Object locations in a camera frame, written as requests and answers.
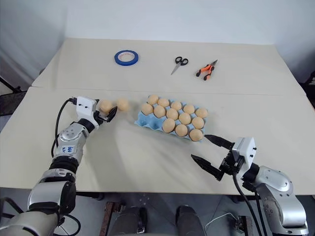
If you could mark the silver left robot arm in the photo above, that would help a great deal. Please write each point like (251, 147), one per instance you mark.
(71, 132)

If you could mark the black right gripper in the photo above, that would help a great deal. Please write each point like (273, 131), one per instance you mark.
(230, 163)

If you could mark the tan egg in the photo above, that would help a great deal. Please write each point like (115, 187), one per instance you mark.
(176, 105)
(201, 112)
(163, 102)
(159, 111)
(196, 135)
(189, 109)
(105, 105)
(153, 99)
(172, 114)
(122, 104)
(168, 125)
(147, 109)
(184, 118)
(181, 130)
(198, 122)

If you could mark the rusty metal bracket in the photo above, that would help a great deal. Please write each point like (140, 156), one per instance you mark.
(246, 225)
(109, 216)

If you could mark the black stand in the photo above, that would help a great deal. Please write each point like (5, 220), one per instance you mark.
(9, 98)

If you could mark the blue egg carton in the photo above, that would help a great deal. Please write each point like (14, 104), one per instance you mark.
(147, 121)

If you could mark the blue tape roll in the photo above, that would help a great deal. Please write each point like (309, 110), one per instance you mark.
(118, 59)

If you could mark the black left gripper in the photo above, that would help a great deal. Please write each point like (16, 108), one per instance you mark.
(103, 116)

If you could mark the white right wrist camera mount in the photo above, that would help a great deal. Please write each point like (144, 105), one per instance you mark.
(246, 150)

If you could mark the dark rounded shape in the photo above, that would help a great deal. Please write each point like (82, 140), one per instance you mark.
(189, 221)

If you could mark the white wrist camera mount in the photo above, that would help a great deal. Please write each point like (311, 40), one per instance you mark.
(85, 105)
(246, 150)

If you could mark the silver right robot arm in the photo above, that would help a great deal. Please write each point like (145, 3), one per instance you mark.
(275, 186)

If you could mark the dark equipment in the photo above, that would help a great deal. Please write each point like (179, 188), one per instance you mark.
(308, 86)

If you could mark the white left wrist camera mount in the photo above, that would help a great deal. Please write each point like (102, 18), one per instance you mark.
(85, 105)

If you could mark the orange black pliers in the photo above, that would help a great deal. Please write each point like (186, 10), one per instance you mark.
(206, 69)

